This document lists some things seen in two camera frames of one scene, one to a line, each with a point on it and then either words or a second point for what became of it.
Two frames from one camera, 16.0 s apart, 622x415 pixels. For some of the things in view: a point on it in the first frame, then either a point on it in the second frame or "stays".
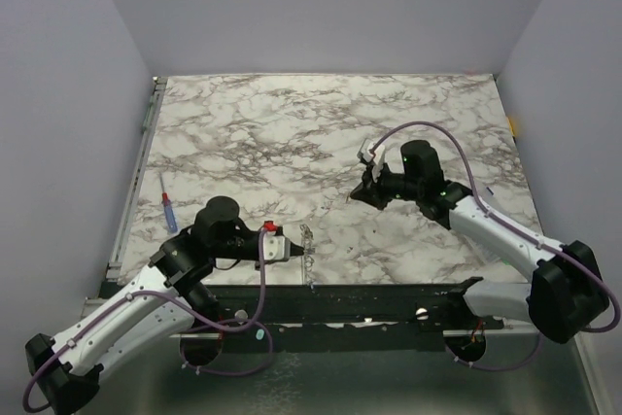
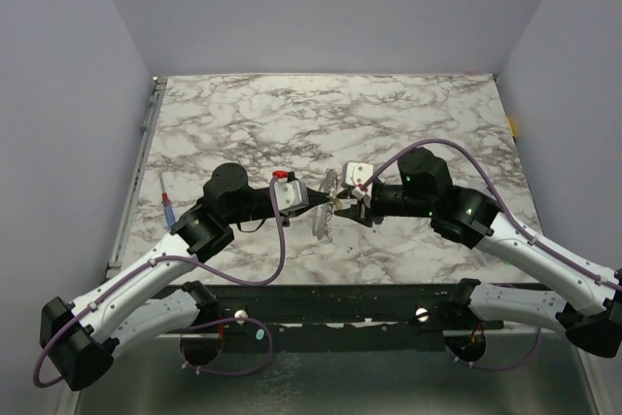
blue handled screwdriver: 168,209 stays
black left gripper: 295,250 to 314,198
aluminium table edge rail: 159,85 stays
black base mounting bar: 342,317 stays
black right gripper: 371,189 to 362,205
